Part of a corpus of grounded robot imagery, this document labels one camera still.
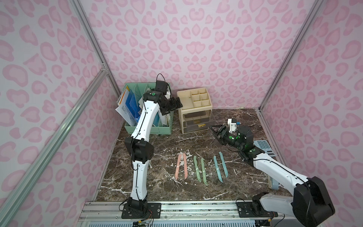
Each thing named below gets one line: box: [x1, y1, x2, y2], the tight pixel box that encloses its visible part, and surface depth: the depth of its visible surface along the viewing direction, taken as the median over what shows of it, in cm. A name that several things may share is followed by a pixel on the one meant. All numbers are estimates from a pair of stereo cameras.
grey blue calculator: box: [253, 139, 277, 158], surface depth 97 cm
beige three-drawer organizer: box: [176, 87, 217, 135], surface depth 94 cm
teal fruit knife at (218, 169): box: [213, 155, 224, 184], surface depth 89 cm
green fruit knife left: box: [193, 155, 202, 183], surface depth 90 cm
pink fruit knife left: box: [174, 153, 182, 181], surface depth 90 cm
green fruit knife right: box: [200, 157, 208, 186], surface depth 88 cm
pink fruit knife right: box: [182, 153, 189, 180], surface depth 90 cm
